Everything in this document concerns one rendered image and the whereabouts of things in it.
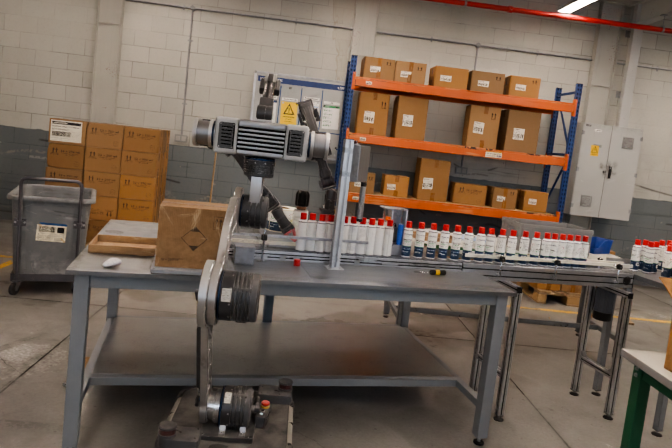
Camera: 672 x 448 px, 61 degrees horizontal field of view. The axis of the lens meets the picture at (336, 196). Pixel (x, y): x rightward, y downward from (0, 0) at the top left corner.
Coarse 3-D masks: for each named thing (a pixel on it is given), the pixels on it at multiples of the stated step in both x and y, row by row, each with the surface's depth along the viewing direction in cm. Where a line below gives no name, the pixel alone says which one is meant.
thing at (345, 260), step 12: (264, 252) 293; (276, 252) 295; (288, 252) 296; (348, 264) 305; (360, 264) 307; (372, 264) 308; (384, 264) 311; (396, 264) 313; (408, 264) 314; (420, 264) 315; (432, 264) 318; (444, 264) 319; (456, 264) 321
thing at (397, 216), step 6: (384, 210) 324; (390, 210) 325; (396, 210) 330; (384, 216) 325; (390, 216) 324; (396, 216) 330; (402, 216) 320; (396, 222) 331; (402, 222) 326; (396, 228) 326; (396, 234) 327; (402, 240) 323; (396, 246) 319; (396, 252) 320
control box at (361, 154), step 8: (352, 152) 287; (360, 152) 286; (368, 152) 298; (352, 160) 288; (360, 160) 288; (368, 160) 300; (352, 168) 288; (360, 168) 290; (352, 176) 288; (360, 176) 291
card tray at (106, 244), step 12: (96, 240) 285; (108, 240) 291; (120, 240) 292; (132, 240) 294; (144, 240) 295; (156, 240) 297; (96, 252) 266; (108, 252) 267; (120, 252) 269; (132, 252) 270; (144, 252) 271
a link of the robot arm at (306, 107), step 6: (300, 102) 290; (306, 102) 290; (312, 102) 290; (300, 108) 290; (306, 108) 286; (312, 108) 289; (306, 114) 283; (312, 114) 282; (306, 120) 280; (312, 120) 279; (312, 126) 276; (330, 150) 264
